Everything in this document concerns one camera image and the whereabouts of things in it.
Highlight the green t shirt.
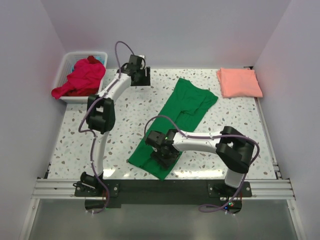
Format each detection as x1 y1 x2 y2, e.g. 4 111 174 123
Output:
128 78 219 181

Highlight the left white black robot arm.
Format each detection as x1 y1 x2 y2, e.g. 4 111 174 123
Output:
86 54 151 177

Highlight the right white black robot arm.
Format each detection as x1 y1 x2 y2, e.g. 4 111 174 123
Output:
145 126 258 197

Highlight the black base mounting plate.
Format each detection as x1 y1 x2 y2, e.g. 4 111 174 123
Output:
74 178 253 210

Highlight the teal garment in basket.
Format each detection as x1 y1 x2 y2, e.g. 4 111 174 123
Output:
95 55 105 64

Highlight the dark red t shirt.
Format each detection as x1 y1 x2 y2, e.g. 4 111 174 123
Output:
87 55 100 64

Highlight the crumpled magenta t shirt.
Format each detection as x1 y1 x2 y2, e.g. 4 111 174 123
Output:
51 58 106 99

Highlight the white plastic laundry basket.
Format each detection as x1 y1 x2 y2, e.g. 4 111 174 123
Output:
51 51 108 104

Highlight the folded salmon pink t shirt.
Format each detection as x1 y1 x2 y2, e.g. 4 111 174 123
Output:
216 68 263 98

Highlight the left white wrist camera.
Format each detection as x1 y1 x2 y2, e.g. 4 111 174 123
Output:
138 54 146 69

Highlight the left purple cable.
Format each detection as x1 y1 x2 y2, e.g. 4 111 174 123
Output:
78 40 141 215

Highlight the purple cable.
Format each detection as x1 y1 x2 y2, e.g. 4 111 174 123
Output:
144 114 261 214
78 40 141 215

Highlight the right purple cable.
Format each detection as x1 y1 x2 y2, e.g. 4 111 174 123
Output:
144 114 261 214

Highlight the aluminium frame rail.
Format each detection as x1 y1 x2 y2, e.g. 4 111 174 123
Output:
31 179 296 200

